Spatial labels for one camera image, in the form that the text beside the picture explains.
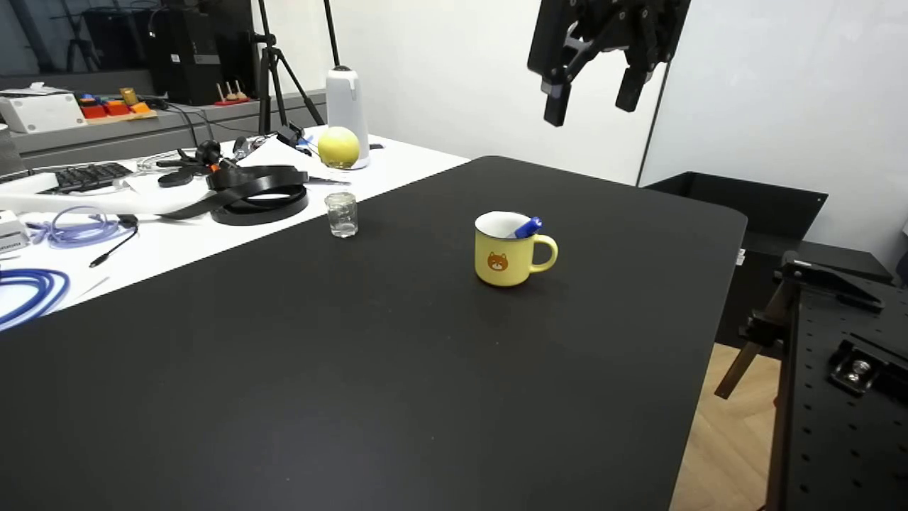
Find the black clamp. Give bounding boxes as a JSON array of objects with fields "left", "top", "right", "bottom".
[{"left": 715, "top": 251, "right": 885, "bottom": 400}]

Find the black cable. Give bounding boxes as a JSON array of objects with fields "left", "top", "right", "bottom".
[{"left": 89, "top": 215, "right": 140, "bottom": 268}]

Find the white cylindrical device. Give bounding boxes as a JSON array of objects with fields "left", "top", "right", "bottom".
[{"left": 326, "top": 65, "right": 371, "bottom": 170}]

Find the purple cable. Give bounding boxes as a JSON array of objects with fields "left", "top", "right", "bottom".
[{"left": 27, "top": 206, "right": 121, "bottom": 249}]

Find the blue cable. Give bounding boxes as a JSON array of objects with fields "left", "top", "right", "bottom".
[{"left": 0, "top": 268, "right": 70, "bottom": 331}]

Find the black keyboard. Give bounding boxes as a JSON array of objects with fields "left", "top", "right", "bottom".
[{"left": 39, "top": 162, "right": 135, "bottom": 195}]

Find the wooden peg toy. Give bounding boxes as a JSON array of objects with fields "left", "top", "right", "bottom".
[{"left": 214, "top": 79, "right": 250, "bottom": 106}]

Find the yellow ball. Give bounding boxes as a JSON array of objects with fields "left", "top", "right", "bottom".
[{"left": 317, "top": 126, "right": 361, "bottom": 170}]

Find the black computer tower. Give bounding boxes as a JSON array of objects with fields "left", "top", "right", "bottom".
[{"left": 149, "top": 6, "right": 222, "bottom": 106}]

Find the coiled black strap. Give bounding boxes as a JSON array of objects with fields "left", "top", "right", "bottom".
[{"left": 160, "top": 165, "right": 310, "bottom": 226}]

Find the yellow mug with bear print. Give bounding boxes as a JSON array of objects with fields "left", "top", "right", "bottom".
[{"left": 474, "top": 211, "right": 559, "bottom": 288}]

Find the small flexible black tripod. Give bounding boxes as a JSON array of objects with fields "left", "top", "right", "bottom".
[{"left": 156, "top": 141, "right": 238, "bottom": 189}]

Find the black open bin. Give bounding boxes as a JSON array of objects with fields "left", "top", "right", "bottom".
[{"left": 642, "top": 170, "right": 829, "bottom": 258}]

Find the colourful toy block set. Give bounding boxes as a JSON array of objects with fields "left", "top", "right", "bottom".
[{"left": 78, "top": 87, "right": 158, "bottom": 123}]

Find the small clear glass jar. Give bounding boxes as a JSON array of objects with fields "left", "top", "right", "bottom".
[{"left": 325, "top": 192, "right": 359, "bottom": 239}]

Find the small white box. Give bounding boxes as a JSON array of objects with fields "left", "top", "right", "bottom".
[{"left": 0, "top": 210, "right": 31, "bottom": 255}]

